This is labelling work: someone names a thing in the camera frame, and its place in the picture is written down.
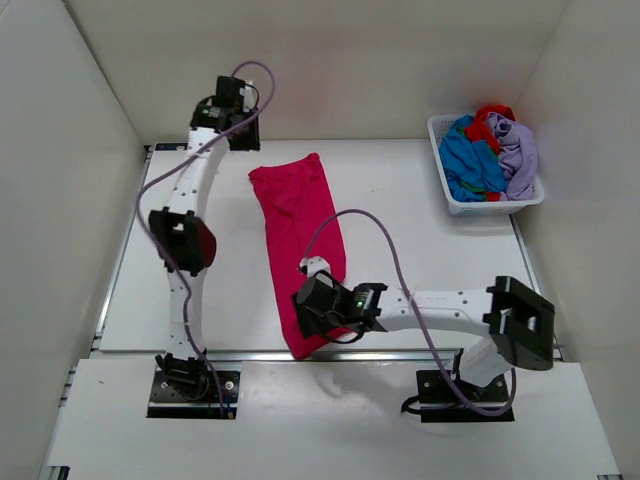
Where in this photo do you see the crimson red t-shirt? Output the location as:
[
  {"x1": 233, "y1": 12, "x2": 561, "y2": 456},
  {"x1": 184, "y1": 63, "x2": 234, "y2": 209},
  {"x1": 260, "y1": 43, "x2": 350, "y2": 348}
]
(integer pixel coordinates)
[{"x1": 248, "y1": 153, "x2": 335, "y2": 360}]

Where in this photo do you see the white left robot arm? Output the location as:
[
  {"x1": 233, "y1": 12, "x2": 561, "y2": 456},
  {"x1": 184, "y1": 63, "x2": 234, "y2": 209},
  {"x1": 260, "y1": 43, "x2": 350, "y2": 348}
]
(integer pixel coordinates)
[{"x1": 148, "y1": 76, "x2": 261, "y2": 398}]

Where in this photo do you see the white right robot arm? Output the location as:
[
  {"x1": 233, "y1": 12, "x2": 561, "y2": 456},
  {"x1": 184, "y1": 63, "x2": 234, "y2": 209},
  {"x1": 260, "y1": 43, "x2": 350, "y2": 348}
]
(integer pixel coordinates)
[{"x1": 292, "y1": 271, "x2": 555, "y2": 401}]

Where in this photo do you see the dark label sticker on table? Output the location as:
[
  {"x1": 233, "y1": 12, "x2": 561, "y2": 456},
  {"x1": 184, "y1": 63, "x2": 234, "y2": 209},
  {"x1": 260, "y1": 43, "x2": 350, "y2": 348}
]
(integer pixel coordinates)
[{"x1": 154, "y1": 142, "x2": 188, "y2": 151}]

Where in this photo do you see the blue t-shirt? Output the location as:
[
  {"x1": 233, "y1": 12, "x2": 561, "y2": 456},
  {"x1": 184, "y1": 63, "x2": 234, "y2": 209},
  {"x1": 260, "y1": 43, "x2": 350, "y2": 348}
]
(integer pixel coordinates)
[{"x1": 438, "y1": 115, "x2": 507, "y2": 203}]

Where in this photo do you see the white plastic laundry basket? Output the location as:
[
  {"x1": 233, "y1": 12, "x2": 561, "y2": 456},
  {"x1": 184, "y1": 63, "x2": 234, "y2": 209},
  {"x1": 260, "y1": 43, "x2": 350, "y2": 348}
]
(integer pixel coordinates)
[{"x1": 427, "y1": 114, "x2": 545, "y2": 216}]

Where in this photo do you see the red t-shirt in basket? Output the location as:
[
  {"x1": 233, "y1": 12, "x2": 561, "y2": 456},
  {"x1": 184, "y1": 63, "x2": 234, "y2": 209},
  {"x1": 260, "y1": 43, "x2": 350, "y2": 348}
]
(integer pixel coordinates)
[{"x1": 464, "y1": 104, "x2": 515, "y2": 155}]

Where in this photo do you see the lavender t-shirt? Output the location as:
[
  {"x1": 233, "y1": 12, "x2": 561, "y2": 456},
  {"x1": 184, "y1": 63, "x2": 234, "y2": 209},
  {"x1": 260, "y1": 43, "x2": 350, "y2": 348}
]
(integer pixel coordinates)
[{"x1": 487, "y1": 113, "x2": 538, "y2": 201}]

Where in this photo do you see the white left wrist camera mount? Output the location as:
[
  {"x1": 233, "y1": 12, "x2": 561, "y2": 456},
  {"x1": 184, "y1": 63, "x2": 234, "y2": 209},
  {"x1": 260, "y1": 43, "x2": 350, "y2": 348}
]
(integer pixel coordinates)
[{"x1": 242, "y1": 81, "x2": 260, "y2": 112}]

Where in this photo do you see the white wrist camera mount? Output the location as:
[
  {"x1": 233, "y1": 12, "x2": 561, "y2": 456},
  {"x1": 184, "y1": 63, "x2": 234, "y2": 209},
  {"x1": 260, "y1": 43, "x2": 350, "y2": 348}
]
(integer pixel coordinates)
[
  {"x1": 298, "y1": 256, "x2": 331, "y2": 277},
  {"x1": 242, "y1": 81, "x2": 260, "y2": 112}
]

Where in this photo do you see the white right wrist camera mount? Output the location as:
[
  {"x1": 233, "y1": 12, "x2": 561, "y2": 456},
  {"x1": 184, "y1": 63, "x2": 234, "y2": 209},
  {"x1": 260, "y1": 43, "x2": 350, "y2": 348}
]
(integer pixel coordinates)
[{"x1": 298, "y1": 256, "x2": 331, "y2": 277}]

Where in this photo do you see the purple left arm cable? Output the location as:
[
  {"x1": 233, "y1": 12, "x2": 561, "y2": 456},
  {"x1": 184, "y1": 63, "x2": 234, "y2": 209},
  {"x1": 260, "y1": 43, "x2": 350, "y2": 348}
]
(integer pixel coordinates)
[{"x1": 135, "y1": 60, "x2": 277, "y2": 419}]

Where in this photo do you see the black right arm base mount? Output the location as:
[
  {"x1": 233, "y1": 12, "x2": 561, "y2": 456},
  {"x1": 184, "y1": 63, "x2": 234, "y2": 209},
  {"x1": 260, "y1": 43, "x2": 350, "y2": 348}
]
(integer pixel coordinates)
[{"x1": 400, "y1": 370, "x2": 515, "y2": 424}]

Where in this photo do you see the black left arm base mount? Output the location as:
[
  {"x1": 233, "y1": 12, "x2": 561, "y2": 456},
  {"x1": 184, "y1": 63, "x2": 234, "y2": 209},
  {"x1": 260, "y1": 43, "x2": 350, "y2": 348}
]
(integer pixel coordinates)
[{"x1": 146, "y1": 359, "x2": 241, "y2": 420}]

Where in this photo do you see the aluminium left side rail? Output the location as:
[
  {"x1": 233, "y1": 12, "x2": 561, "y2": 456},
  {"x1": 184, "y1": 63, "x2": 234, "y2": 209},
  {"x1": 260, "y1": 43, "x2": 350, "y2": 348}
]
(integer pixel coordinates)
[{"x1": 90, "y1": 144, "x2": 155, "y2": 351}]

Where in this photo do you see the aluminium table edge rail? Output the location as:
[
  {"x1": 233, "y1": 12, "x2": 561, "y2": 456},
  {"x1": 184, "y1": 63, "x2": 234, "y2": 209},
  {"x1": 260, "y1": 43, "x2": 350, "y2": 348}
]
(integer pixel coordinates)
[{"x1": 89, "y1": 349, "x2": 433, "y2": 363}]

